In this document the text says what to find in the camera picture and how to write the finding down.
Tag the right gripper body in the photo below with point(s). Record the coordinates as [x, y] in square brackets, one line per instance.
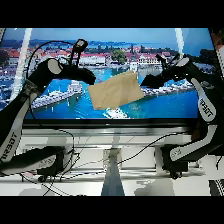
[156, 80]

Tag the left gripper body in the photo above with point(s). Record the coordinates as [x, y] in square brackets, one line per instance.
[80, 75]

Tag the beige garment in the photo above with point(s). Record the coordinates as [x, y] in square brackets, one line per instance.
[115, 90]

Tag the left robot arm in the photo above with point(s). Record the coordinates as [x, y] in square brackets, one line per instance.
[13, 123]

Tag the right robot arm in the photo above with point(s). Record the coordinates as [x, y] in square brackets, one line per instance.
[205, 110]

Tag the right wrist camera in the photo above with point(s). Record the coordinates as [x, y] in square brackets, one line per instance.
[168, 61]

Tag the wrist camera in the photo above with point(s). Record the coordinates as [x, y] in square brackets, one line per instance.
[168, 61]
[79, 48]

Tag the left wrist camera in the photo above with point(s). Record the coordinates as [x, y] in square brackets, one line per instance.
[79, 48]

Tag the silver frame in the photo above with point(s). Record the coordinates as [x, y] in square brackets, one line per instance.
[113, 156]

